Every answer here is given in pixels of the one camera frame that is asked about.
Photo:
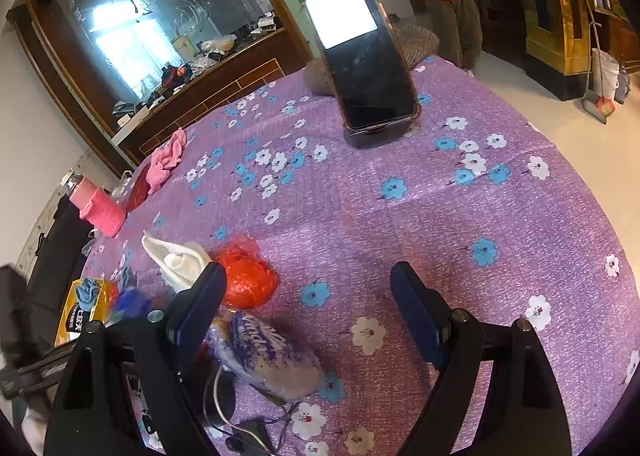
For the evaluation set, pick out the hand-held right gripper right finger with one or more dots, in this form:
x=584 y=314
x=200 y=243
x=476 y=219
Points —
x=417 y=311

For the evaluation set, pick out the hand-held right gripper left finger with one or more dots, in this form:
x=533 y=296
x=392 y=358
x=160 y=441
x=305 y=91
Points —
x=195 y=306

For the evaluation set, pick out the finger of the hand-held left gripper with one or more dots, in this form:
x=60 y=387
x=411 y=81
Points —
x=131 y=306

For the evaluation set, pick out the yellow cardboard box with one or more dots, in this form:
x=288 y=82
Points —
x=67 y=311

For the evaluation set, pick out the black tissue packet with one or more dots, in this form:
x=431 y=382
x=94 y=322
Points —
x=80 y=321

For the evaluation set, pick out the blue cloth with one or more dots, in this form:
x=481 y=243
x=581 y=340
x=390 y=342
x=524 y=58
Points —
x=92 y=293

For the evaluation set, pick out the white cloth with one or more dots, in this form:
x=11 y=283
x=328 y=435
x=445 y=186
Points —
x=175 y=256

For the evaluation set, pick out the red plastic bag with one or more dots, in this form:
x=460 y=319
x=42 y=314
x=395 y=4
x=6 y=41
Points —
x=247 y=276

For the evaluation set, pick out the black bag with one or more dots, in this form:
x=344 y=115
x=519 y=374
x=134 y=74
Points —
x=55 y=256

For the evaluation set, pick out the purple printed clear bag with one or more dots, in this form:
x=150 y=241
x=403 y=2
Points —
x=275 y=351

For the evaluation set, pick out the pink knitted bottle sleeve jar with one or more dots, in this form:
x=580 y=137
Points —
x=100 y=208

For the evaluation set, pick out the purple floral tablecloth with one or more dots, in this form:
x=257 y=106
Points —
x=375 y=216

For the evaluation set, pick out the metal gear motor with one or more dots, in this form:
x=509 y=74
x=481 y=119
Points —
x=250 y=431

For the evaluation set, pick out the pink crumpled cloth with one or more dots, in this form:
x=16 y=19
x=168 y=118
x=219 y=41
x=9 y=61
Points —
x=167 y=161

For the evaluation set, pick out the wooden mirror cabinet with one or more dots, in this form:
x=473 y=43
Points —
x=165 y=101

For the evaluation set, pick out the smartphone on stand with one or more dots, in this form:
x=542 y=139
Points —
x=367 y=66

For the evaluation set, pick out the brown knitted cushion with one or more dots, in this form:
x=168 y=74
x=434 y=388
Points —
x=422 y=43

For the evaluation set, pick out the broom with dustpan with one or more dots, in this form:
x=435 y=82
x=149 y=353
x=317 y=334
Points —
x=596 y=96

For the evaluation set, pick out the white plastic bucket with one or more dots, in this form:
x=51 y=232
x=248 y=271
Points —
x=606 y=73

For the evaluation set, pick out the golden wooden shelf unit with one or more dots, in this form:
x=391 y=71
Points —
x=545 y=11

